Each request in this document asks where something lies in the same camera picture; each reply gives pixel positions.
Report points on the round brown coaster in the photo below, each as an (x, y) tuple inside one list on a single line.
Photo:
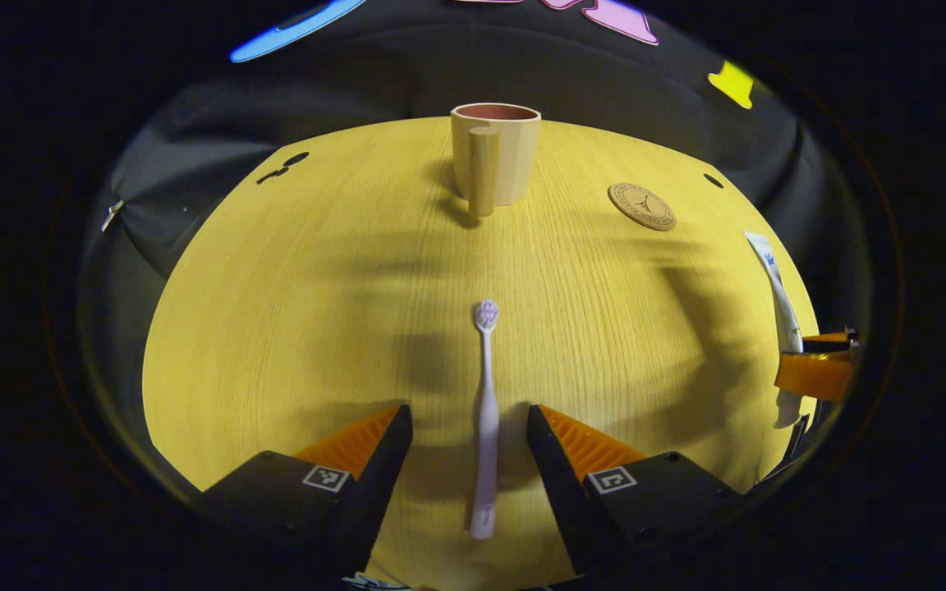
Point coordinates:
[(641, 206)]

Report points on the wooden desktop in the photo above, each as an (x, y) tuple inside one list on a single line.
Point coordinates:
[(317, 328)]

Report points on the beige cup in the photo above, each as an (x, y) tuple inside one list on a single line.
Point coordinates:
[(506, 160)]

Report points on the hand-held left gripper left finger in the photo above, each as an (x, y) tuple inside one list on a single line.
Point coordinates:
[(378, 484)]

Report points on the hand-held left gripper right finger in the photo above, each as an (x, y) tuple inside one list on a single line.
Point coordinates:
[(559, 484)]

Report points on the white toothpaste tube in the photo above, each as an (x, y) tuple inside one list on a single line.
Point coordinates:
[(781, 295)]

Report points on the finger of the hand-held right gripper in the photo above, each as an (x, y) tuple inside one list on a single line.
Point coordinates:
[(814, 376), (830, 338)]

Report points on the round black desk grommet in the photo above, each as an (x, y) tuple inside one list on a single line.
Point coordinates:
[(713, 180)]

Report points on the white toothbrush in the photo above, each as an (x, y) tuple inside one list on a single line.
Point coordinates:
[(487, 427)]

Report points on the silver metal clip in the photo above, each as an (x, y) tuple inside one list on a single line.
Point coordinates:
[(112, 216)]

